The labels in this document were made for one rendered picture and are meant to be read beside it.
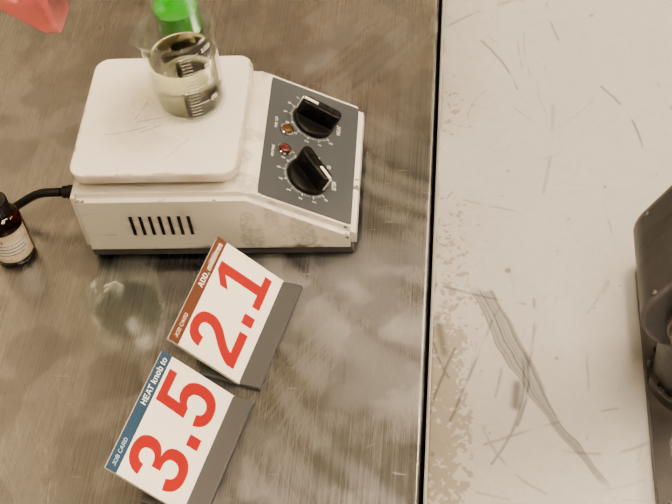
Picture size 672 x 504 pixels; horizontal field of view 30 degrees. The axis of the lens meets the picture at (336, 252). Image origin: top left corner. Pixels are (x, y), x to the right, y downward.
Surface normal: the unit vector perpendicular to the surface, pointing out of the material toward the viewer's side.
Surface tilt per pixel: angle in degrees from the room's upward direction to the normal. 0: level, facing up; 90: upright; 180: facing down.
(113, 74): 0
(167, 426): 40
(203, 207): 90
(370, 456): 0
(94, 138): 0
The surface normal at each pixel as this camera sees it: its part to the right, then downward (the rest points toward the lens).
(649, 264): -0.90, -0.32
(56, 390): -0.09, -0.63
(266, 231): -0.06, 0.78
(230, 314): 0.54, -0.36
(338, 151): 0.42, -0.55
